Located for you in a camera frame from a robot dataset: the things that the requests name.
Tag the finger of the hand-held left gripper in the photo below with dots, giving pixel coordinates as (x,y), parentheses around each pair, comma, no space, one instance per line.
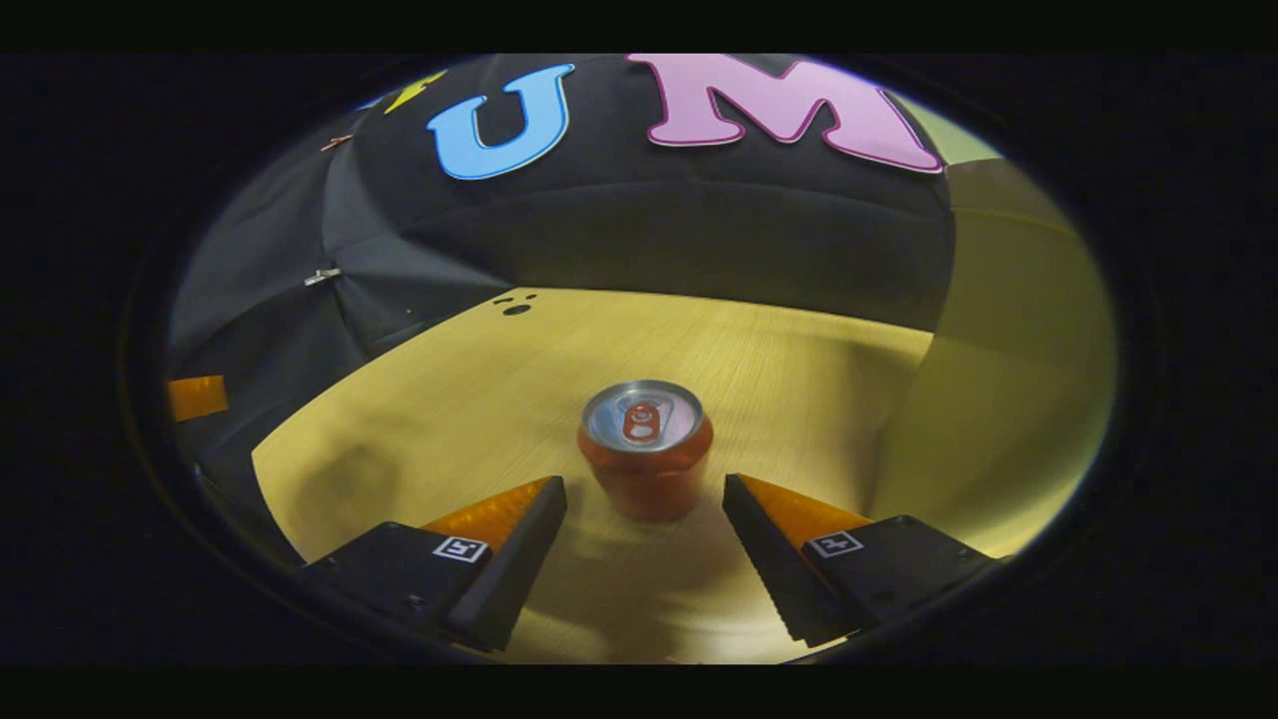
(198,397)

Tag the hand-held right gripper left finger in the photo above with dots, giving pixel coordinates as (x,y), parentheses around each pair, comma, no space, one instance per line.
(499,589)

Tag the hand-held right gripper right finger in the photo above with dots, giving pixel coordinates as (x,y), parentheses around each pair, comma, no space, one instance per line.
(774,569)

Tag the orange pop can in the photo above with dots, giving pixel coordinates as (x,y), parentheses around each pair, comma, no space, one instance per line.
(647,479)

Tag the green desktop garbage bin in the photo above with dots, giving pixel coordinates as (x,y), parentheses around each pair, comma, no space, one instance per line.
(1008,379)

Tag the wooden desktop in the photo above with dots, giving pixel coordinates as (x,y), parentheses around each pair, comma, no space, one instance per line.
(449,379)

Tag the silver cloth clip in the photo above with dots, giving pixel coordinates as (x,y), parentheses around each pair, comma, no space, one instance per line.
(321,276)

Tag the copper cloth clip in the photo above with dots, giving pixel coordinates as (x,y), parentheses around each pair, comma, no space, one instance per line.
(336,142)

